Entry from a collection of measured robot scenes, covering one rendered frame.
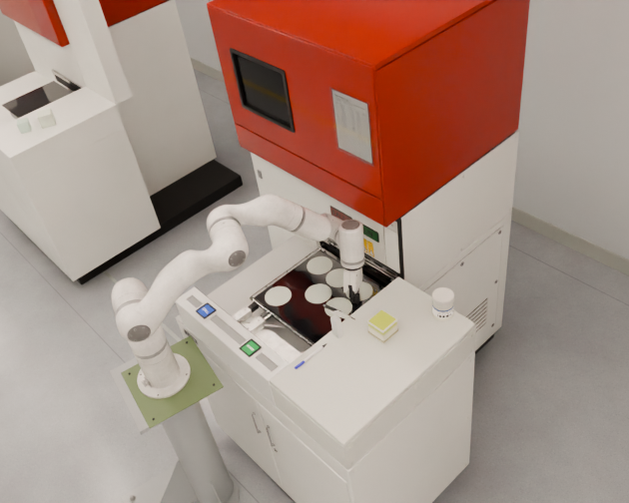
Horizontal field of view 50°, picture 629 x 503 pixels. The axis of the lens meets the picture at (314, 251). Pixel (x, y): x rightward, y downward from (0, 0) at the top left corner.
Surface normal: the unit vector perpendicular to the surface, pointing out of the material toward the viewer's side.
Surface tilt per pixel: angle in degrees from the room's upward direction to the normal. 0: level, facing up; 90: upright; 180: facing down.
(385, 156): 90
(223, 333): 0
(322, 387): 0
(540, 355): 0
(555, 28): 90
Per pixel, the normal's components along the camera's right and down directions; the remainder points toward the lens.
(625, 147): -0.73, 0.52
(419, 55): 0.67, 0.43
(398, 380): -0.12, -0.73
